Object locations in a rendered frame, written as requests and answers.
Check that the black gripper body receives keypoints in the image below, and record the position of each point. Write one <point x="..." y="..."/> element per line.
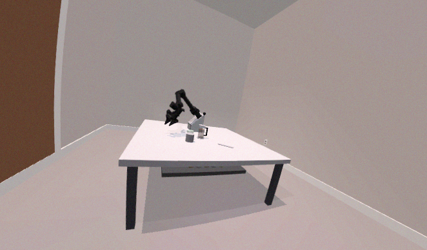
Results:
<point x="173" y="116"/>

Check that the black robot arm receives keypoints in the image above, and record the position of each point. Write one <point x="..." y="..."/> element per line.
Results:
<point x="178" y="105"/>

